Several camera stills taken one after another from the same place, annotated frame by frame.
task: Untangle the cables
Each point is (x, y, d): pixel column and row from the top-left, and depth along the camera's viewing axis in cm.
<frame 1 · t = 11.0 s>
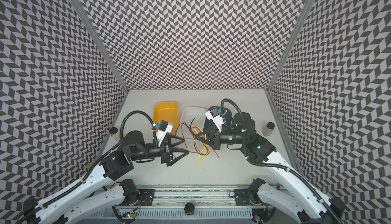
left hand: (184, 148, 58), fingers open
right hand: (197, 137, 58), fingers closed
yellow plastic bin: (167, 111, 103), point 5 cm above the table
white plastic bin: (186, 114, 101), point 5 cm above the table
left small jar black lid: (114, 133, 86), point 11 cm above the table

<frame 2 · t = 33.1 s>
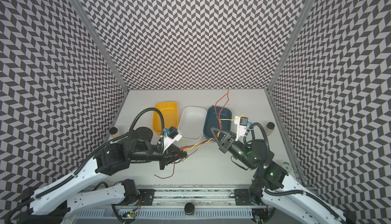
left hand: (183, 155, 58), fingers closed
right hand: (212, 129, 58), fingers closed
the named things where they were.

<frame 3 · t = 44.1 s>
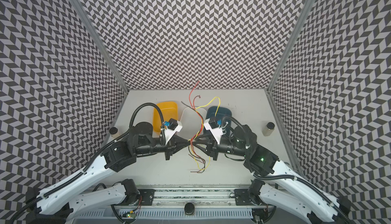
left hand: (187, 143, 60), fingers closed
right hand: (194, 141, 57), fingers open
the named things where they were.

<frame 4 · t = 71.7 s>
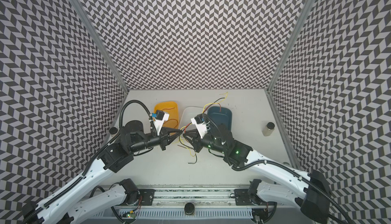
left hand: (180, 133, 62), fingers closed
right hand: (185, 133, 66), fingers closed
the named things where they were.

